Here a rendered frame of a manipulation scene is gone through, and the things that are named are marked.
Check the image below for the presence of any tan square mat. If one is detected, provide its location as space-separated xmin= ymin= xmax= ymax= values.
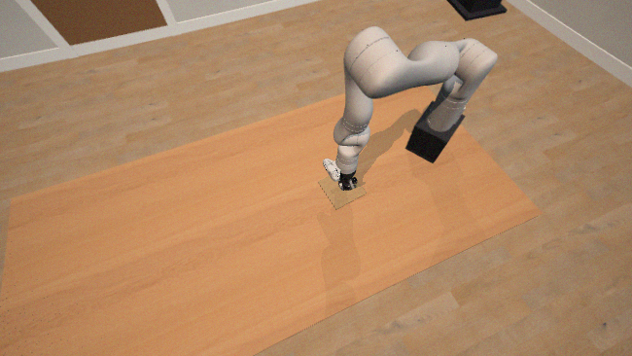
xmin=318 ymin=176 xmax=366 ymax=210

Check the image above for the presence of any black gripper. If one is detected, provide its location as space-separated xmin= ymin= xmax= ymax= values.
xmin=338 ymin=170 xmax=356 ymax=191

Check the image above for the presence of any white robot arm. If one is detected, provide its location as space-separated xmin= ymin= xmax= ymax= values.
xmin=323 ymin=26 xmax=498 ymax=182

